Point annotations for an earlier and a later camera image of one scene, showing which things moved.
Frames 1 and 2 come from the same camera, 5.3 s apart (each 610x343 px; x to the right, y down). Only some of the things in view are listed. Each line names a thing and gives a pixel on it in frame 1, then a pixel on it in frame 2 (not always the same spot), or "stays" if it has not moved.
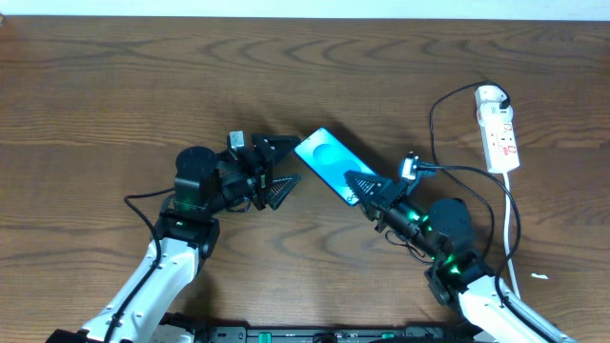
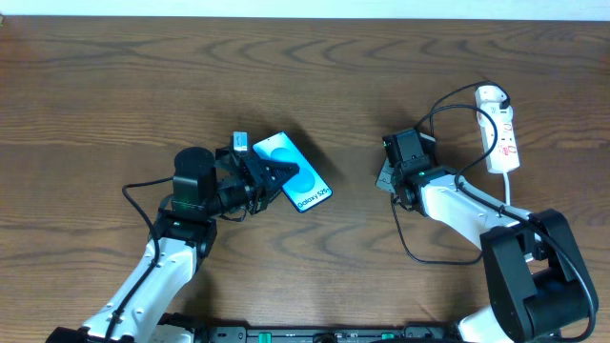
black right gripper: (381, 204) to (386, 176)
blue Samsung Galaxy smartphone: (331, 158) to (304, 188)
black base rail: (223, 333) stays
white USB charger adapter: (487, 93) stays
